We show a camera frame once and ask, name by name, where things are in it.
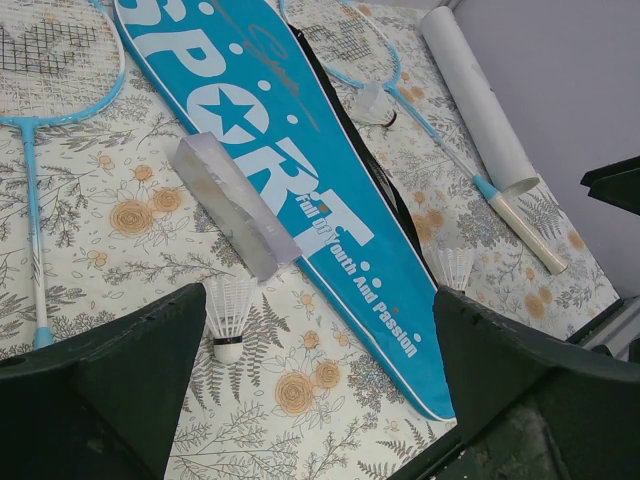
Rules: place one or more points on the blue racket right side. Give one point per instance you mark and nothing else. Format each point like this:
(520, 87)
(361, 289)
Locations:
(356, 52)

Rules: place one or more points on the floral tablecloth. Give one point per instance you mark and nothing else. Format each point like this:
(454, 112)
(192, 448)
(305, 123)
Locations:
(306, 400)

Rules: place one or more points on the clear plastic grip box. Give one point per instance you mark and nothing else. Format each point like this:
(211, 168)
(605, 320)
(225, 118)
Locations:
(255, 233)

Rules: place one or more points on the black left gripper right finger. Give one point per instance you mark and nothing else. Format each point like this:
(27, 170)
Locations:
(530, 406)

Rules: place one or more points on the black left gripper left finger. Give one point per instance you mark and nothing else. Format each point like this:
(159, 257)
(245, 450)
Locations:
(103, 404)

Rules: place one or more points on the white shuttlecock black base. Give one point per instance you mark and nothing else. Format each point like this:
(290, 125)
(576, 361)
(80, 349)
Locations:
(371, 106)

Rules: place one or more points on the blue racket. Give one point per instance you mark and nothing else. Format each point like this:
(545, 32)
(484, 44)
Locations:
(61, 62)
(356, 52)

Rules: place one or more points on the white shuttlecock tube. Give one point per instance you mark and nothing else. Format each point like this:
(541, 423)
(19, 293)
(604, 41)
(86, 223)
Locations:
(499, 148)

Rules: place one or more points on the blue badminton racket cover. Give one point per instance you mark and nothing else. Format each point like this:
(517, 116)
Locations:
(236, 70)

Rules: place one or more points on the blue racket left side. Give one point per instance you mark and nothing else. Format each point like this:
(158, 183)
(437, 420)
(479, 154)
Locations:
(61, 62)

